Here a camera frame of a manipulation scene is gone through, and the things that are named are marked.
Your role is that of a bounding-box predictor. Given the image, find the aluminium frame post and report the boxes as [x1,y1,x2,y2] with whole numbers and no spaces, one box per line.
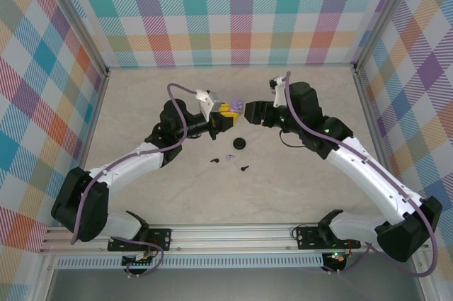
[351,0,407,68]
[37,0,110,79]

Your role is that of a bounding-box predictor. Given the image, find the thin black cable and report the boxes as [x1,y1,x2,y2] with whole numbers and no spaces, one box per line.
[278,129,306,149]

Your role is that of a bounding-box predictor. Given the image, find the white slotted cable duct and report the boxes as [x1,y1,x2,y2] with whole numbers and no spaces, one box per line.
[56,256,325,270]

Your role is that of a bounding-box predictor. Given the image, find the aluminium side rail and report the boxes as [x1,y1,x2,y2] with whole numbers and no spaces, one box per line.
[45,67,110,231]
[352,62,429,210]

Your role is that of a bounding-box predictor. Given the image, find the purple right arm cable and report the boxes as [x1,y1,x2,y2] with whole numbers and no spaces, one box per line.
[285,70,442,279]

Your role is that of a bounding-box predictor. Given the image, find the grey sheet metal panel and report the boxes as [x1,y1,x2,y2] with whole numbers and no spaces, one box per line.
[45,267,425,301]

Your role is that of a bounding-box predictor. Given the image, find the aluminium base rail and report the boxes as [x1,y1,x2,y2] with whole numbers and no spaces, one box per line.
[38,225,378,256]

